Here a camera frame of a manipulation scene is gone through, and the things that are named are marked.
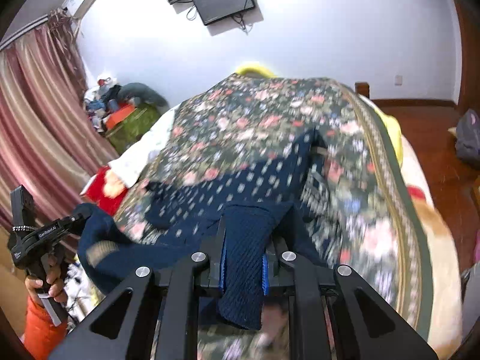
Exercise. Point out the orange box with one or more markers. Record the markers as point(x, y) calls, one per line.
point(118, 116)

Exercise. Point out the striped pink curtain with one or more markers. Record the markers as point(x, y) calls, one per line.
point(48, 144)

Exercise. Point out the brown wooden door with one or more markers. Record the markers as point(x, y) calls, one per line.
point(468, 15)

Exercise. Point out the grey bag on floor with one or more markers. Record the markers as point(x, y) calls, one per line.
point(468, 139)

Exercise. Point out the grey stuffed pillow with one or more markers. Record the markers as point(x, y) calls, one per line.
point(142, 94)

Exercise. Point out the wall mounted black monitor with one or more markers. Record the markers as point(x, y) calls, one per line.
point(211, 11)

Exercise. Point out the person's left hand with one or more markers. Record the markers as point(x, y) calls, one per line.
point(53, 278)

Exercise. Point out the orange jacket sleeve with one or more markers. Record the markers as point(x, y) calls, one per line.
point(41, 336)

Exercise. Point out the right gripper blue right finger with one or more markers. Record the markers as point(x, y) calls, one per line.
point(271, 268)

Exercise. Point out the wall power outlet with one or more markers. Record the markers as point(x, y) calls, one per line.
point(398, 80)

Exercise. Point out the white sheet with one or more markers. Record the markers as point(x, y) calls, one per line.
point(131, 163)

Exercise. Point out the dark floral bedspread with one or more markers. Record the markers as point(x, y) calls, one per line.
point(362, 212)

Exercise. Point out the red cloth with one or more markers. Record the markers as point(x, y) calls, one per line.
point(106, 190)

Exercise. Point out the navy patterned hoodie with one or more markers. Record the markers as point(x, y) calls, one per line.
point(210, 224)

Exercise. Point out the orange plush blanket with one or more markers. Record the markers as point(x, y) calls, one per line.
point(445, 333)

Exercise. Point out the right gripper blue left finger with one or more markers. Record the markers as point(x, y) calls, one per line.
point(217, 260)

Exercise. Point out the wooden bed post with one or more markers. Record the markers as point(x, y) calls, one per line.
point(363, 89)

